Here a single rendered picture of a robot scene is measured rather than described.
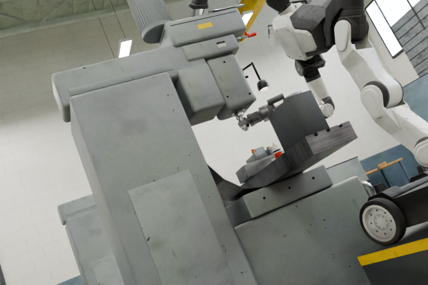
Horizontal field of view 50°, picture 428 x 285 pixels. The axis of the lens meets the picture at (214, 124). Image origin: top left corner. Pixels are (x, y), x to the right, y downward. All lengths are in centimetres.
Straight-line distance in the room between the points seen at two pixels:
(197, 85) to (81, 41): 786
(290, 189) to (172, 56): 93
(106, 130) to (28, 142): 718
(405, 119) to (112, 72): 142
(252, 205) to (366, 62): 86
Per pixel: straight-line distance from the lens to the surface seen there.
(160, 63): 249
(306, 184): 242
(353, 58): 229
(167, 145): 218
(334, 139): 194
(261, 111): 255
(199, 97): 244
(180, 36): 257
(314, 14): 243
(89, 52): 1009
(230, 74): 257
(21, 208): 899
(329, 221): 245
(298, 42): 247
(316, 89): 268
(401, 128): 222
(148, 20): 266
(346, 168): 721
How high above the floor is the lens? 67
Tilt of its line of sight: 14 degrees up
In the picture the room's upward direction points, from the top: 24 degrees counter-clockwise
